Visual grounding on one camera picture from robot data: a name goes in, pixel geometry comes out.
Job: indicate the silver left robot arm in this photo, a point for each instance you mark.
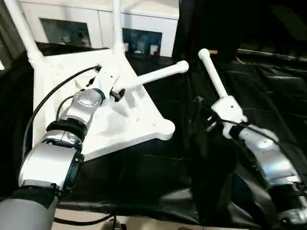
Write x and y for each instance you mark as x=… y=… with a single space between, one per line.
x=67 y=134

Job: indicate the black metal rail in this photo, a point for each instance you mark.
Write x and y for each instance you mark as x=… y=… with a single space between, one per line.
x=273 y=53

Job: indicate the small tan tag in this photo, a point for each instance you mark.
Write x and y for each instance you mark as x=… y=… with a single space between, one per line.
x=213 y=51

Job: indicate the grey curtain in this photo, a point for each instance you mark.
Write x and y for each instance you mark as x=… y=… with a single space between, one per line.
x=9 y=38

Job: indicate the white plastic table top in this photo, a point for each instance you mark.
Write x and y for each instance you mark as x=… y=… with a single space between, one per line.
x=129 y=120

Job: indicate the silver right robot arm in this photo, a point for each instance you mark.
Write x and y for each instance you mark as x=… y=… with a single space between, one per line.
x=268 y=158

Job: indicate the white plastic table leg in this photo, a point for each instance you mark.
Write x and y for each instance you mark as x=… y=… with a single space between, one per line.
x=118 y=26
x=26 y=33
x=213 y=74
x=158 y=74

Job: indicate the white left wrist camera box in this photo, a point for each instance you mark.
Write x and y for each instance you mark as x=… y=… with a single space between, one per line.
x=104 y=79

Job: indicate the white glass-door cabinet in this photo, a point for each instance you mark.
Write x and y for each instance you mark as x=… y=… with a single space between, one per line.
x=96 y=14

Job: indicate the black mat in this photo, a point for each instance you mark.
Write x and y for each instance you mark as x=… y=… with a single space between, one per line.
x=192 y=182

